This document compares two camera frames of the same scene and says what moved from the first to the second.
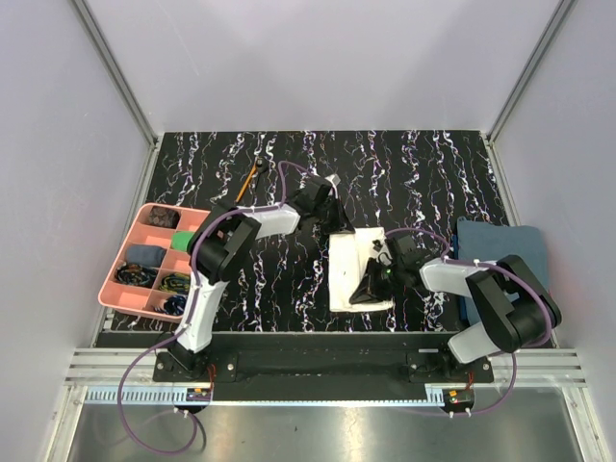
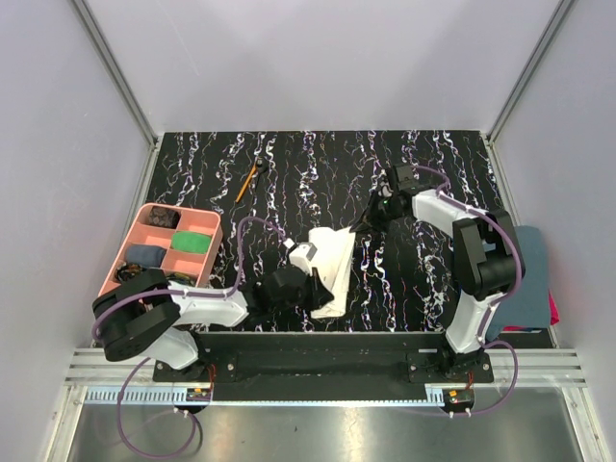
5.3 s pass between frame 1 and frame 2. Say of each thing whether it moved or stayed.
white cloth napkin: moved
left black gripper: moved
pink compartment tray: stayed
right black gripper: moved
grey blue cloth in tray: stayed
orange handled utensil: stayed
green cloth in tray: stayed
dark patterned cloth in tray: stayed
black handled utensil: stayed
